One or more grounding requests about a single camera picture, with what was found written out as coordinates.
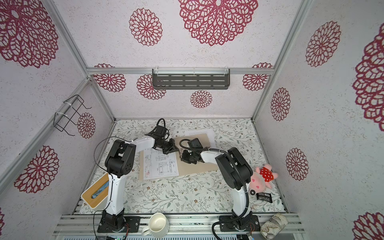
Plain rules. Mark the beige manila folder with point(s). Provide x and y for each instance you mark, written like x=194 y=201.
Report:
x=184 y=168

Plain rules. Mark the white technical drawing sheet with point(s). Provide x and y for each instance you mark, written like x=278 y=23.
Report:
x=157 y=165

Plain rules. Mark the pink pig plush toy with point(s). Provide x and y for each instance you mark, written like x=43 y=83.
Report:
x=261 y=179

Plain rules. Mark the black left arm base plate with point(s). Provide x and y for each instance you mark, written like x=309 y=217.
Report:
x=118 y=223

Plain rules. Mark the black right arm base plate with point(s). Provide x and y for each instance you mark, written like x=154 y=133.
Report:
x=250 y=223

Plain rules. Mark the black wire wall rack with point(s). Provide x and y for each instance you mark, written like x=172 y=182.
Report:
x=63 y=119

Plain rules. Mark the white printed text sheet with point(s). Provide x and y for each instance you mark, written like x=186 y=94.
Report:
x=209 y=132

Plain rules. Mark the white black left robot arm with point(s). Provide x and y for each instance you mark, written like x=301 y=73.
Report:
x=120 y=162

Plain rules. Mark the white wooden-top tissue box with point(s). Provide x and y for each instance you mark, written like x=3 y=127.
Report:
x=96 y=196

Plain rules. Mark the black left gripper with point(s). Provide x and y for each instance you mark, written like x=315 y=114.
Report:
x=172 y=148

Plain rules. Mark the grey slotted wall shelf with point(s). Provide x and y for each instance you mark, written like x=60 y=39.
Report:
x=194 y=79

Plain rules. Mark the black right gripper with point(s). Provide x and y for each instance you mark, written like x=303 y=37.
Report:
x=185 y=158

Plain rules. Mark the marbled patterned cup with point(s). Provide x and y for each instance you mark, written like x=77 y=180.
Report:
x=271 y=228

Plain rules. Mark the small black card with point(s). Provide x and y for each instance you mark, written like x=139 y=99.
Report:
x=266 y=197

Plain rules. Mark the white ceramic mug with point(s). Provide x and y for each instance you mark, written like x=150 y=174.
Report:
x=158 y=226

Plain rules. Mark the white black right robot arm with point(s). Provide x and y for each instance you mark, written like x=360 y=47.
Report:
x=234 y=168

